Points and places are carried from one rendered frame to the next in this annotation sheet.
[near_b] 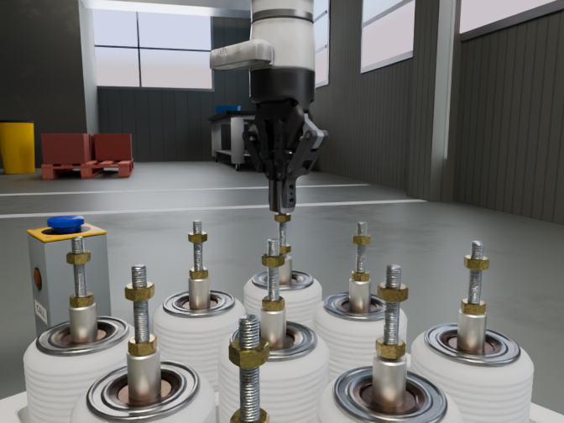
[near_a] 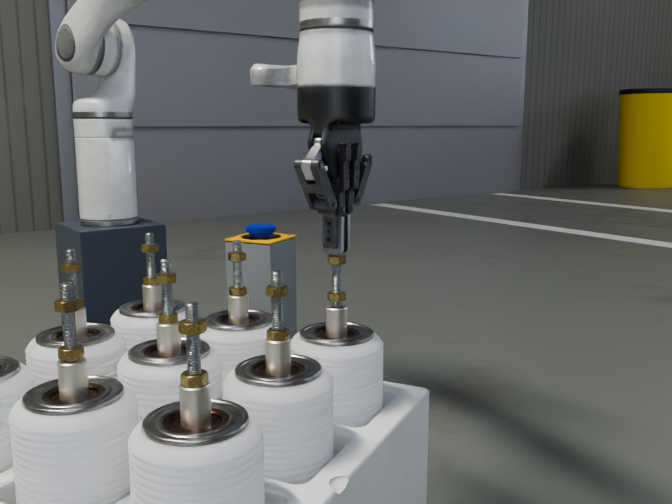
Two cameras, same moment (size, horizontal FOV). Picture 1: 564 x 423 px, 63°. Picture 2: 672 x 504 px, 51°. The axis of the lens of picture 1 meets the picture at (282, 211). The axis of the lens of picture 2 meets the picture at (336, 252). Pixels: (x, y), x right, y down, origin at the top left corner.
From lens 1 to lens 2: 0.69 m
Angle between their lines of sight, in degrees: 66
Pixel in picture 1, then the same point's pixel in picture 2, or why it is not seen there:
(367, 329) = (227, 383)
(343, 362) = not seen: hidden behind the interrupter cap
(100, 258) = (263, 266)
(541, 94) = not seen: outside the picture
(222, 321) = (213, 335)
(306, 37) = (320, 48)
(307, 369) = (132, 374)
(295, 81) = (307, 102)
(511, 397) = (134, 469)
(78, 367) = (115, 320)
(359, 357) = not seen: hidden behind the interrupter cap
